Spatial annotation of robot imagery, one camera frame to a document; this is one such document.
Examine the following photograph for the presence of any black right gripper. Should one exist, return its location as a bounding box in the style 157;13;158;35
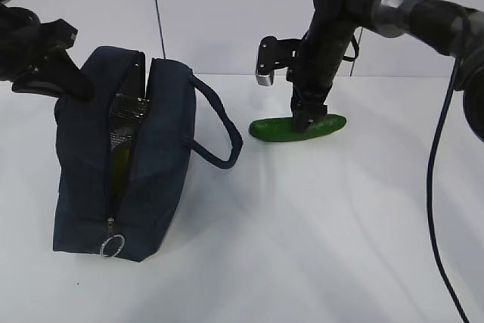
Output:
289;69;333;132

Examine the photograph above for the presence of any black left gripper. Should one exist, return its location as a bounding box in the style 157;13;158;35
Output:
1;5;95;101

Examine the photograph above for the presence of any green cucumber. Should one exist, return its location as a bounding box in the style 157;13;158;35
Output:
249;114;347;143

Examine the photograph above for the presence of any yellow lemon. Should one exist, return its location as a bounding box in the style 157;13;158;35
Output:
109;141;132;196

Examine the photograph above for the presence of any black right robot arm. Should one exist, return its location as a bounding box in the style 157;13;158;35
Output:
288;0;483;138

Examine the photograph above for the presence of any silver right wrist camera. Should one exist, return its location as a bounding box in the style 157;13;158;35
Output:
255;36;301;87

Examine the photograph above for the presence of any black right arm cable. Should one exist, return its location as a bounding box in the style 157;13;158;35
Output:
425;5;472;323

